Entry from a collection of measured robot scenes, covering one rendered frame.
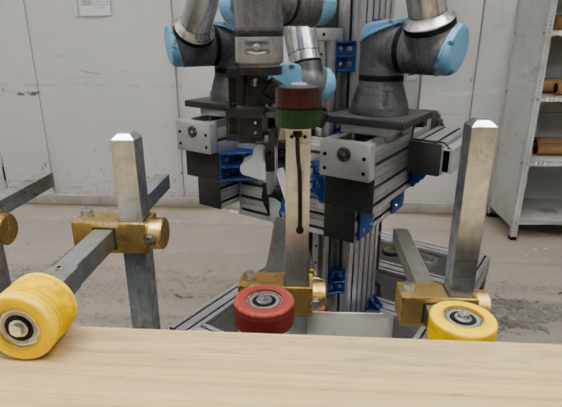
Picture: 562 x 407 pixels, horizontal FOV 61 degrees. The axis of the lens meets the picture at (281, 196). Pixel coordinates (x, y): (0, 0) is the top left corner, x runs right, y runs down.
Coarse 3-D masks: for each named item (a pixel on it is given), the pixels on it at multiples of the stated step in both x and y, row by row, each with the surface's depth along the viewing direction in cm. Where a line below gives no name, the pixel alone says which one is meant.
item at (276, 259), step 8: (280, 224) 99; (280, 232) 95; (272, 240) 92; (280, 240) 92; (272, 248) 88; (280, 248) 88; (272, 256) 85; (280, 256) 85; (272, 264) 82; (280, 264) 82
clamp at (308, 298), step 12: (264, 276) 76; (276, 276) 76; (312, 276) 76; (240, 288) 73; (288, 288) 73; (300, 288) 73; (312, 288) 73; (324, 288) 74; (300, 300) 73; (312, 300) 73; (324, 300) 73; (300, 312) 74; (312, 312) 74
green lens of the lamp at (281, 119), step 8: (280, 112) 60; (288, 112) 59; (296, 112) 59; (304, 112) 59; (312, 112) 59; (320, 112) 61; (280, 120) 60; (288, 120) 59; (296, 120) 59; (304, 120) 59; (312, 120) 60; (320, 120) 61; (288, 128) 60; (296, 128) 59; (304, 128) 59
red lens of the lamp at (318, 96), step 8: (320, 88) 60; (280, 96) 59; (288, 96) 58; (296, 96) 58; (304, 96) 58; (312, 96) 58; (320, 96) 60; (280, 104) 59; (288, 104) 59; (296, 104) 58; (304, 104) 58; (312, 104) 59; (320, 104) 60
